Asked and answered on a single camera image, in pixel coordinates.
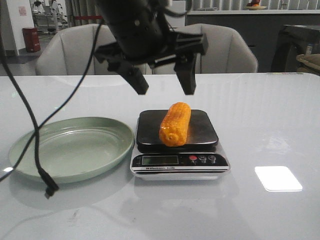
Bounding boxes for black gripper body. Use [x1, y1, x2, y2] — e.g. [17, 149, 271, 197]
[94, 23, 208, 69]

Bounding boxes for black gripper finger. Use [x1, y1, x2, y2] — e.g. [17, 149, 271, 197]
[108, 60, 149, 95]
[173, 53, 197, 95]

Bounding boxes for orange corn cob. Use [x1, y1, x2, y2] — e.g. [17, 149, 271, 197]
[159, 102, 191, 147]

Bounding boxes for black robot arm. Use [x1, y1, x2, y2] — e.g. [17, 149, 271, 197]
[94, 0, 208, 95]

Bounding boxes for right grey upholstered chair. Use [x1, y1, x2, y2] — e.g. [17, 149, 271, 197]
[151, 23, 259, 75]

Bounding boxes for grey counter with white top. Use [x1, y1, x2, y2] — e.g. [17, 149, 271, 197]
[186, 10, 320, 73]

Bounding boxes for fruit bowl on counter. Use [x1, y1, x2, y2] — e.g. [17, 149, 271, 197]
[245, 0, 267, 11]

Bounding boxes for black silver kitchen scale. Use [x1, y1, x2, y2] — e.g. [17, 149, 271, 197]
[130, 109, 231, 181]

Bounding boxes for light green round plate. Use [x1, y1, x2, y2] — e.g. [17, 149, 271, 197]
[8, 116, 135, 185]

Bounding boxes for dark glossy side table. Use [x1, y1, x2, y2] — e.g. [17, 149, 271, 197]
[270, 25, 320, 72]

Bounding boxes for red trash bin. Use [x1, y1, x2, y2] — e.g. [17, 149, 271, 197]
[22, 27, 41, 53]

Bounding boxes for tan cushion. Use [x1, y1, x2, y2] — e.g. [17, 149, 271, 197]
[296, 53, 320, 76]

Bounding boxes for thick black cable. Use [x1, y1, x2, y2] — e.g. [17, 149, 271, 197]
[0, 7, 60, 200]

